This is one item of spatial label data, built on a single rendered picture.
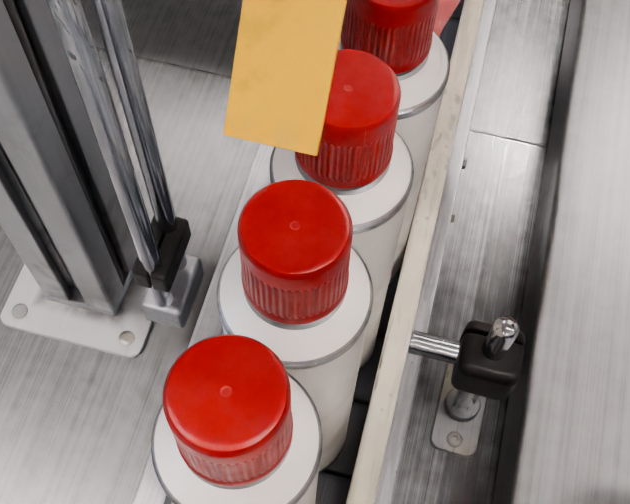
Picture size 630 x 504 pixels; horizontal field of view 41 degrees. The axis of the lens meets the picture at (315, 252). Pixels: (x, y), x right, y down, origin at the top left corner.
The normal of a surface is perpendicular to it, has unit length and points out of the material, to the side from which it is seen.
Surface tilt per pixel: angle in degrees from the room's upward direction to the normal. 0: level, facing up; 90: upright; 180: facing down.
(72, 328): 0
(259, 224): 2
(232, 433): 2
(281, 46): 49
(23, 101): 90
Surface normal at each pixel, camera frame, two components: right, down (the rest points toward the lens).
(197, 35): 0.02, -0.47
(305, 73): -0.18, 0.34
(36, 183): -0.25, 0.85
